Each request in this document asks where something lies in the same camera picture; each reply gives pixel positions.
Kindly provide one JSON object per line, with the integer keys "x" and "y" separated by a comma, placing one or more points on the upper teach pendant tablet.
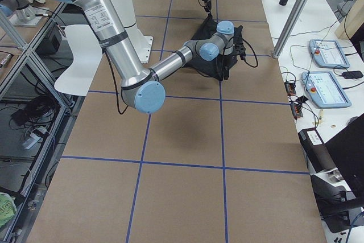
{"x": 328, "y": 53}

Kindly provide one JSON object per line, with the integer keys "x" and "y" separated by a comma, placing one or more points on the teach pendant tablet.
{"x": 328, "y": 53}
{"x": 324, "y": 90}

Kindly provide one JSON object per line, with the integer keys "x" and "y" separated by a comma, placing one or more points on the white power strip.
{"x": 34, "y": 137}

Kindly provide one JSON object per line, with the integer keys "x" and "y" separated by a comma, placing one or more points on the black computer box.
{"x": 51, "y": 42}

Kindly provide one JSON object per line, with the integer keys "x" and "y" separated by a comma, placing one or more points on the background robot arm on stand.
{"x": 21, "y": 13}

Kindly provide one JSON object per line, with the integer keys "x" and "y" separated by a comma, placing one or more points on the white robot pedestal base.
{"x": 142, "y": 44}

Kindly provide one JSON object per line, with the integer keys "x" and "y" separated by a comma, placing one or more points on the black printed t-shirt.
{"x": 209, "y": 43}

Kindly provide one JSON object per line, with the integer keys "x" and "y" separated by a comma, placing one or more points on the aluminium frame post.
{"x": 288, "y": 27}

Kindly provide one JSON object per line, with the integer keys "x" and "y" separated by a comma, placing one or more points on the lower teach pendant tablet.
{"x": 324, "y": 90}

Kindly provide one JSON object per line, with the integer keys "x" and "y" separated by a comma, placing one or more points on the black power adapter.
{"x": 352, "y": 75}

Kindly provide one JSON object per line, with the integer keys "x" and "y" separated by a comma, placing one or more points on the white plastic chair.
{"x": 87, "y": 54}

